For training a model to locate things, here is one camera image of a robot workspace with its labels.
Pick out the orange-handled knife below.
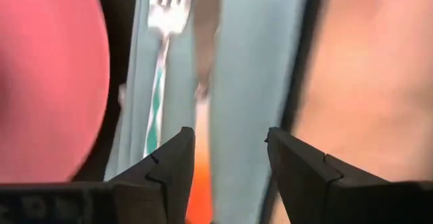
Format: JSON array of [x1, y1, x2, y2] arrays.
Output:
[[185, 0, 223, 224]]

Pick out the black serving tray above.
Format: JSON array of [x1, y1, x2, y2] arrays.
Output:
[[70, 0, 327, 224]]

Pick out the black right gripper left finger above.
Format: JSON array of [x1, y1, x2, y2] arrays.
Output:
[[108, 126, 196, 224]]

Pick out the pink plastic plate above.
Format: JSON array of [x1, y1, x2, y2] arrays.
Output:
[[0, 0, 111, 184]]

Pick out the teal-handled fork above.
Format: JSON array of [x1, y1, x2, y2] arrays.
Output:
[[143, 0, 194, 158]]

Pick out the teal cloth napkin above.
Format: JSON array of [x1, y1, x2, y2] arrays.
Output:
[[104, 0, 311, 224]]

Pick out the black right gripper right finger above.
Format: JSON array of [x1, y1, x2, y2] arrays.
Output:
[[265, 126, 390, 224]]

